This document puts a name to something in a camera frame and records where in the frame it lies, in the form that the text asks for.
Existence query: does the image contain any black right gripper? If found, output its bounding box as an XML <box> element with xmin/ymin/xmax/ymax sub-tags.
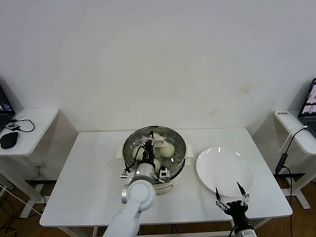
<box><xmin>214</xmin><ymin>182</ymin><xmax>250</xmax><ymax>230</ymax></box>

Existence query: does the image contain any thin black desk cable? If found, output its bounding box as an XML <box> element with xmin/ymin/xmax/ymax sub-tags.
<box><xmin>9</xmin><ymin>118</ymin><xmax>35</xmax><ymax>133</ymax></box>

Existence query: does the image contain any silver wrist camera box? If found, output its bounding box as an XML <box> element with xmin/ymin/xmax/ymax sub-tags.
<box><xmin>159</xmin><ymin>168</ymin><xmax>171</xmax><ymax>184</ymax></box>
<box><xmin>234</xmin><ymin>228</ymin><xmax>256</xmax><ymax>237</ymax></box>

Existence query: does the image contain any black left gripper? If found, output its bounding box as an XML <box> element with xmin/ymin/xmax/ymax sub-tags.
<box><xmin>144</xmin><ymin>131</ymin><xmax>155</xmax><ymax>163</ymax></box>

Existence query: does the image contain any laptop screen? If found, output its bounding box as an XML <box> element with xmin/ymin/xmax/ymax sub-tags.
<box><xmin>0</xmin><ymin>76</ymin><xmax>16</xmax><ymax>133</ymax></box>

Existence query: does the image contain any black laptop with pink screen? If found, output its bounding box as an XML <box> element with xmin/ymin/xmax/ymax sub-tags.
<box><xmin>298</xmin><ymin>78</ymin><xmax>316</xmax><ymax>138</ymax></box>

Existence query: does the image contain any white laptop cable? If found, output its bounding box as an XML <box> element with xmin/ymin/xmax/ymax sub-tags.
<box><xmin>278</xmin><ymin>125</ymin><xmax>309</xmax><ymax>154</ymax></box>

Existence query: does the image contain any stainless steel steamer basket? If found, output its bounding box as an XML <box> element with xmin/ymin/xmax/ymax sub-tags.
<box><xmin>116</xmin><ymin>125</ymin><xmax>195</xmax><ymax>177</ymax></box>

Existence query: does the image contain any white wall socket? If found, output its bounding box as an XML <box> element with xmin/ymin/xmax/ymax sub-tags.
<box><xmin>33</xmin><ymin>161</ymin><xmax>47</xmax><ymax>173</ymax></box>

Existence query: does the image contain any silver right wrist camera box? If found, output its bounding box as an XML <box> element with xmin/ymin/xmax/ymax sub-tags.
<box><xmin>234</xmin><ymin>228</ymin><xmax>256</xmax><ymax>237</ymax></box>

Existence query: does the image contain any black cable with adapter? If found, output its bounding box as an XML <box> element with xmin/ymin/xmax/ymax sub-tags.
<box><xmin>275</xmin><ymin>127</ymin><xmax>308</xmax><ymax>210</ymax></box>

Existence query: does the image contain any white rounded side table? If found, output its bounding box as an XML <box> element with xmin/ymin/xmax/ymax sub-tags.
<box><xmin>0</xmin><ymin>107</ymin><xmax>60</xmax><ymax>219</ymax></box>

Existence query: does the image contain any black computer mouse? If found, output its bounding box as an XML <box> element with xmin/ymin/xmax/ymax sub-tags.
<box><xmin>0</xmin><ymin>131</ymin><xmax>19</xmax><ymax>149</ymax></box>

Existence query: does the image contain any white round plate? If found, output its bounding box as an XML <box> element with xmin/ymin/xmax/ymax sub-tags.
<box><xmin>196</xmin><ymin>147</ymin><xmax>255</xmax><ymax>198</ymax></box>

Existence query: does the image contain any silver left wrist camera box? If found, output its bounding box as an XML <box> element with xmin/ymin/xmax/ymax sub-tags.
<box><xmin>159</xmin><ymin>168</ymin><xmax>171</xmax><ymax>184</ymax></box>

